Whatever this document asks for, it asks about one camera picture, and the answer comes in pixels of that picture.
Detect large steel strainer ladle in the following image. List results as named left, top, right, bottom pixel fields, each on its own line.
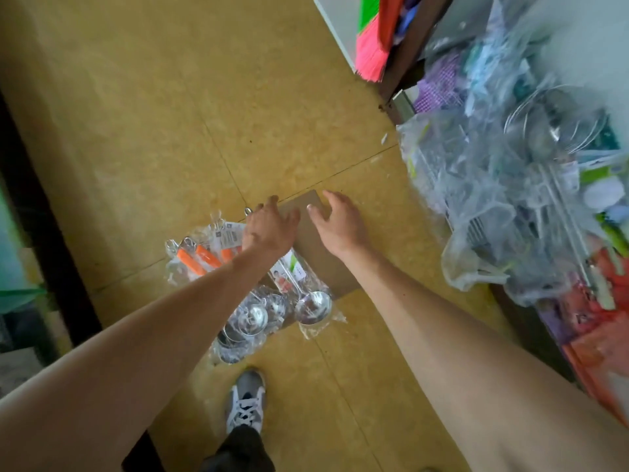
left=503, top=83, right=617, bottom=293

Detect pink green broom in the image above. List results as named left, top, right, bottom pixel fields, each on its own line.
left=378, top=0, right=459, bottom=106
left=354, top=0, right=410, bottom=85

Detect pile of plastic wrapped utensils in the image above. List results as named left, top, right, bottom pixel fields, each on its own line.
left=396, top=0, right=629, bottom=307

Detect brown cardboard sheet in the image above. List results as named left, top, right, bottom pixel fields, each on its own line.
left=275, top=188, right=366, bottom=302

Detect pile of packaged utensils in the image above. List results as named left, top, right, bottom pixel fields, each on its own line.
left=162, top=209, right=346, bottom=366

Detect grey white sneaker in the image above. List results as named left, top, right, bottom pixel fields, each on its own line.
left=225, top=368, right=269, bottom=437

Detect black trousers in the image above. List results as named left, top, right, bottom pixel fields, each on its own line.
left=201, top=425, right=277, bottom=472

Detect red plastic wrapped packets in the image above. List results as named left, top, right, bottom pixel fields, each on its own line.
left=535, top=248, right=629, bottom=431

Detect white flat board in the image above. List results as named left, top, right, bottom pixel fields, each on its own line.
left=314, top=0, right=371, bottom=71

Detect person's left forearm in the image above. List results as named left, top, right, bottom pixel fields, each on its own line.
left=0, top=245, right=286, bottom=472

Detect person's left hand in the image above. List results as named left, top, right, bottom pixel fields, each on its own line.
left=240, top=196, right=301, bottom=260

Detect person's right forearm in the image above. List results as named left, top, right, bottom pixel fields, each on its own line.
left=344, top=245, right=629, bottom=472

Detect person's right hand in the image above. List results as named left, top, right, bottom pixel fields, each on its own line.
left=307, top=189, right=373, bottom=264

